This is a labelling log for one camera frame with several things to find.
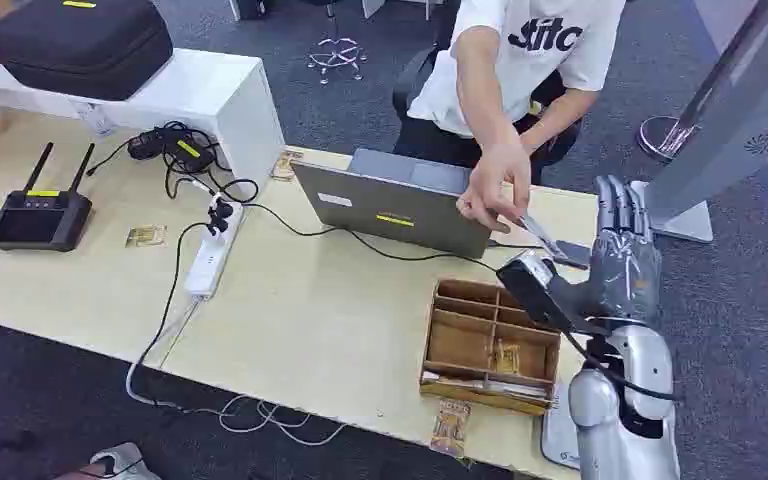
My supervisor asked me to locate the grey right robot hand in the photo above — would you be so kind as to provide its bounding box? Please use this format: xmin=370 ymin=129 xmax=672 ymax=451
xmin=545 ymin=174 xmax=664 ymax=329

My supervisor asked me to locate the grey card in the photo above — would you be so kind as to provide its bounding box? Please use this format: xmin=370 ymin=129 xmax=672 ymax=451
xmin=515 ymin=214 xmax=592 ymax=271

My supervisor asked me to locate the round chrome stand base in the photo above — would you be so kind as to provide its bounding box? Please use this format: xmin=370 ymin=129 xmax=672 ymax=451
xmin=636 ymin=115 xmax=698 ymax=162

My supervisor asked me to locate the golden card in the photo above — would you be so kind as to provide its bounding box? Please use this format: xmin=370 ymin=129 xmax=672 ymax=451
xmin=492 ymin=339 xmax=522 ymax=376
xmin=270 ymin=150 xmax=305 ymax=183
xmin=429 ymin=398 xmax=473 ymax=459
xmin=124 ymin=224 xmax=169 ymax=249

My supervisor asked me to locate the person's hand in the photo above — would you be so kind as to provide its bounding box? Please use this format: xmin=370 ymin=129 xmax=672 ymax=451
xmin=456 ymin=141 xmax=533 ymax=235

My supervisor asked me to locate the wooden card box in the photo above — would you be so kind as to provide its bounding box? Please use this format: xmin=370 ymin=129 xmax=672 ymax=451
xmin=418 ymin=278 xmax=563 ymax=418

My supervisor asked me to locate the stack of cards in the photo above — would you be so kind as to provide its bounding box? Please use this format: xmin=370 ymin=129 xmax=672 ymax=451
xmin=422 ymin=372 xmax=551 ymax=403

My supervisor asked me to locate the grey display stand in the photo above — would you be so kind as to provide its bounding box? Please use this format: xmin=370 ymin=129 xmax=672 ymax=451
xmin=630 ymin=0 xmax=768 ymax=244

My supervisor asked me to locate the person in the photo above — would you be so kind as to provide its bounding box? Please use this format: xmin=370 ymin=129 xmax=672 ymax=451
xmin=392 ymin=0 xmax=628 ymax=235

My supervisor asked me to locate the grey laptop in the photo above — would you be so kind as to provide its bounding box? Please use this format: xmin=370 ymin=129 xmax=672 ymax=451
xmin=290 ymin=147 xmax=495 ymax=260

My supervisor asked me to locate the black office chair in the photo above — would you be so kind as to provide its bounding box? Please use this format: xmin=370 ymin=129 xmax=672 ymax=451
xmin=392 ymin=44 xmax=585 ymax=168

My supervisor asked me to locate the chrome chair base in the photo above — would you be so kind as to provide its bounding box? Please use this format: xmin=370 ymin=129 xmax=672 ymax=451
xmin=307 ymin=35 xmax=367 ymax=85

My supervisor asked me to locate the black plug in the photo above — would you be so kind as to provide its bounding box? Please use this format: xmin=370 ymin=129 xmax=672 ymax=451
xmin=205 ymin=197 xmax=236 ymax=237

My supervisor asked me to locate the white power strip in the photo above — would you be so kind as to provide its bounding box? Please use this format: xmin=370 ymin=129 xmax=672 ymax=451
xmin=183 ymin=197 xmax=245 ymax=299

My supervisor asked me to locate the white cabinet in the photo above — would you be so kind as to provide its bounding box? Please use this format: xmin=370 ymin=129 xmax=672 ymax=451
xmin=0 ymin=47 xmax=287 ymax=201

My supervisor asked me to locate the black power adapter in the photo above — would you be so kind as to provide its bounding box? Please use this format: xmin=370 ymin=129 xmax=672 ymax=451
xmin=125 ymin=121 xmax=221 ymax=175

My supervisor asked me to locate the white shoe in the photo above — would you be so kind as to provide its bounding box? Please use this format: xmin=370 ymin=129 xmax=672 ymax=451
xmin=88 ymin=441 xmax=161 ymax=480

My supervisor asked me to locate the black router with antennas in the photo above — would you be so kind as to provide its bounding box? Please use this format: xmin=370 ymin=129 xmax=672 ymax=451
xmin=0 ymin=141 xmax=96 ymax=254

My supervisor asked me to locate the black carrying case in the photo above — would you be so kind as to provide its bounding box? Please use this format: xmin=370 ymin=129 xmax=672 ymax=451
xmin=0 ymin=0 xmax=175 ymax=103

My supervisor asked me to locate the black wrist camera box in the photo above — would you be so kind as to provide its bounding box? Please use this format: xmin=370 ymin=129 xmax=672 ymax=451
xmin=495 ymin=252 xmax=576 ymax=335

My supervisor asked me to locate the black cable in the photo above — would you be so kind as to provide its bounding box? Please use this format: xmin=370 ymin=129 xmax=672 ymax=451
xmin=133 ymin=201 xmax=544 ymax=407

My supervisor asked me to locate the white cable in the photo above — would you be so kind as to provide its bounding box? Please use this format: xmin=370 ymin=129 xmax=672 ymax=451
xmin=124 ymin=296 xmax=348 ymax=448

